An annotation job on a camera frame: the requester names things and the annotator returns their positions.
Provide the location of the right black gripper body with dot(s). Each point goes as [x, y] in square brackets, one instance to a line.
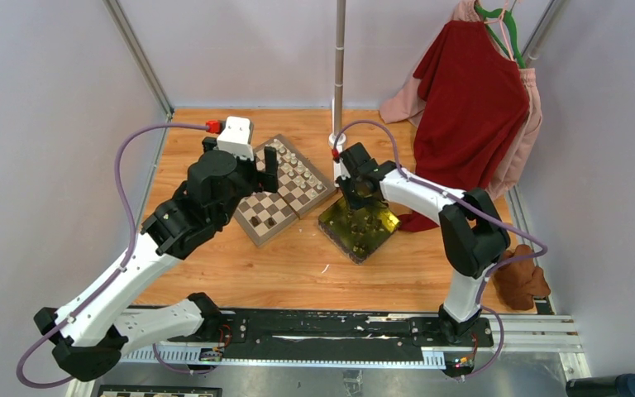
[354, 193]

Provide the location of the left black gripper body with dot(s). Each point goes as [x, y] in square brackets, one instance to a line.
[250, 179]

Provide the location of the gold metal tray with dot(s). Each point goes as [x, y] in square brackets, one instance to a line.
[358, 233]

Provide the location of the wooden folding chess board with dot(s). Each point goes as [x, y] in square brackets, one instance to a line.
[302, 188]

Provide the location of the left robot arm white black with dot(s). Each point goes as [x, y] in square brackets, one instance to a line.
[90, 335]

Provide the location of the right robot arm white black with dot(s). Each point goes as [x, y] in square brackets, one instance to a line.
[473, 235]

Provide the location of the dark chess piece on board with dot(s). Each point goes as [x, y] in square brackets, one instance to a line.
[254, 221]

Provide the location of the white stand base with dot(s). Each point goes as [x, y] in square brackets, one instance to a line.
[337, 144]

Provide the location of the red shirt on hanger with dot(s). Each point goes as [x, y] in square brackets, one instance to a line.
[471, 115]

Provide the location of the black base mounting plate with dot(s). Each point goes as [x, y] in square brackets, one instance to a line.
[304, 335]

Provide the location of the brown crumpled cloth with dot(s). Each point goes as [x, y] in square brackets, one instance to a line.
[519, 283]

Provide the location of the grey metal stand pole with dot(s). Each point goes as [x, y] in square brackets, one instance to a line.
[337, 101]

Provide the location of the green clothes hanger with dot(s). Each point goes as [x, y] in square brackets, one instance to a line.
[503, 29]

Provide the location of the dark blue bottle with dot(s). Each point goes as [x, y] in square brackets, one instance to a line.
[607, 386]

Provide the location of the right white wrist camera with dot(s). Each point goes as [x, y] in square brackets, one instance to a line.
[339, 169]

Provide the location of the aluminium rail frame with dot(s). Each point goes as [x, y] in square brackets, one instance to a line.
[532, 355]

